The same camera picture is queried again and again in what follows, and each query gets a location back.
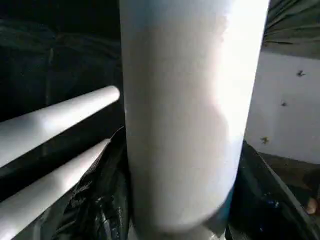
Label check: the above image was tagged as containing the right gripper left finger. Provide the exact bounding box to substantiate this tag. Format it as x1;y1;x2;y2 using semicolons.
52;127;134;240

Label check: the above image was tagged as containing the white flat panel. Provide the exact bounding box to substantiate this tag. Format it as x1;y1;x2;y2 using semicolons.
244;47;320;166

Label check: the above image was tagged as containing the white plastic table leg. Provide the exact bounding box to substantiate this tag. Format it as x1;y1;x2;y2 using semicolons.
0;139;112;240
0;86;121;169
119;0;271;236

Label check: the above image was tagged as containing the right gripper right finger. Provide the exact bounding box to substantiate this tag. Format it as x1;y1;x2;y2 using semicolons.
226;142;320;240

